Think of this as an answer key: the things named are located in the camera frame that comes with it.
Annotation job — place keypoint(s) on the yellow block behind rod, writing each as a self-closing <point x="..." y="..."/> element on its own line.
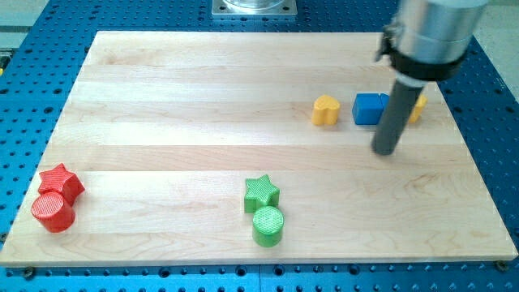
<point x="418" y="109"/>

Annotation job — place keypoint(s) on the blue block behind rod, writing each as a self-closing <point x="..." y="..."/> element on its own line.
<point x="384" y="98"/>

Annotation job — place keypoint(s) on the green star block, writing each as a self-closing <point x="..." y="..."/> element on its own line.
<point x="260" y="192"/>

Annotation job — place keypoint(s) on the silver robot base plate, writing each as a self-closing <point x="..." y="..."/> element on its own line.
<point x="254" y="7"/>

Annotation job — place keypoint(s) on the yellow heart block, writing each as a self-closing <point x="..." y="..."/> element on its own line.
<point x="325" y="111"/>

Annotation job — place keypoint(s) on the wooden board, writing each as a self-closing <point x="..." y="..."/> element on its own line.
<point x="163" y="129"/>

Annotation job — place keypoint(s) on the red cylinder block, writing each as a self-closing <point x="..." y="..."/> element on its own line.
<point x="53" y="212"/>

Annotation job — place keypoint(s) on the red star block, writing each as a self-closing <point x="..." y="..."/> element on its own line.
<point x="61" y="181"/>

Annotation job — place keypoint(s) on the green cylinder block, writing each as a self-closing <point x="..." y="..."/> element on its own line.
<point x="268" y="224"/>

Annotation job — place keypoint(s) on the blue cube block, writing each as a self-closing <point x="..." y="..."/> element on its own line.
<point x="367" y="109"/>

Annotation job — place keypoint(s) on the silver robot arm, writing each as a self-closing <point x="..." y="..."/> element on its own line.
<point x="427" y="40"/>

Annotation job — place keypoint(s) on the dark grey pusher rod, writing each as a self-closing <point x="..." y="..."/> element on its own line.
<point x="401" y="102"/>

